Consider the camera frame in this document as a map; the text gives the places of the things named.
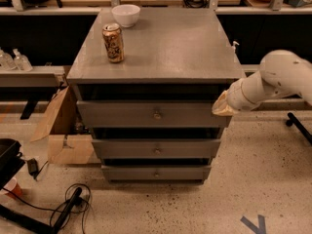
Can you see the brown cardboard box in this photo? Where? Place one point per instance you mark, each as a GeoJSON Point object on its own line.
{"type": "Point", "coordinates": [57, 125]}

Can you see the black stand leg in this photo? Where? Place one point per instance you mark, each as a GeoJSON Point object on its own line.
{"type": "Point", "coordinates": [43, 220]}

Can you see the grey drawer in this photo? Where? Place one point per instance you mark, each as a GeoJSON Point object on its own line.
{"type": "Point", "coordinates": [155, 173]}
{"type": "Point", "coordinates": [120, 114]}
{"type": "Point", "coordinates": [156, 148]}

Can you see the grey wooden drawer cabinet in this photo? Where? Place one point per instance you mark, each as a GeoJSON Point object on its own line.
{"type": "Point", "coordinates": [171, 55]}

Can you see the foam-padded gripper body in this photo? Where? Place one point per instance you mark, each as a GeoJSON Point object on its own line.
{"type": "Point", "coordinates": [236, 97]}

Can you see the clear sanitizer bottle right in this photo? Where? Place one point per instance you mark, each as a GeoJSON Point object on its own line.
{"type": "Point", "coordinates": [21, 61]}

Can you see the clear sanitizer bottle left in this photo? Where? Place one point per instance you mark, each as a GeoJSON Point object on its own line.
{"type": "Point", "coordinates": [6, 61]}

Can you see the black power adapter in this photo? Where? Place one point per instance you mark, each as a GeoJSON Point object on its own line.
{"type": "Point", "coordinates": [32, 166]}

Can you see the red plastic cup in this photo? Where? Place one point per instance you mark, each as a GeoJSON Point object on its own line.
{"type": "Point", "coordinates": [12, 189]}

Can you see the black bin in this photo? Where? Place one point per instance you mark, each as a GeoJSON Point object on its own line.
{"type": "Point", "coordinates": [10, 160]}

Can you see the small white pump bottle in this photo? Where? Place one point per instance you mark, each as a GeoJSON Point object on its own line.
{"type": "Point", "coordinates": [235, 47]}

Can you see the gold beverage can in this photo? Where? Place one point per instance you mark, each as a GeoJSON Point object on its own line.
{"type": "Point", "coordinates": [113, 42]}

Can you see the grey middle drawer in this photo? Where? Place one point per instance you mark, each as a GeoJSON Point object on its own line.
{"type": "Point", "coordinates": [156, 148]}

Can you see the grey top drawer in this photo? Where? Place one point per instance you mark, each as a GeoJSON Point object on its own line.
{"type": "Point", "coordinates": [120, 114]}

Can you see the grey bottom drawer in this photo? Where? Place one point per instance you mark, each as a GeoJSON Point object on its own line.
{"type": "Point", "coordinates": [155, 173]}

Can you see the black metal floor leg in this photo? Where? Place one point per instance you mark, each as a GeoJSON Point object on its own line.
{"type": "Point", "coordinates": [294, 121]}

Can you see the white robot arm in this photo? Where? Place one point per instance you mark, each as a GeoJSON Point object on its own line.
{"type": "Point", "coordinates": [281, 74]}

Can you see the white ceramic bowl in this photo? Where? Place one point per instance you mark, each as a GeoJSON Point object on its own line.
{"type": "Point", "coordinates": [126, 15]}

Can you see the clear sanitizer bottle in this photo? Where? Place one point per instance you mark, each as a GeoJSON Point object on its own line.
{"type": "Point", "coordinates": [6, 61]}
{"type": "Point", "coordinates": [21, 61]}

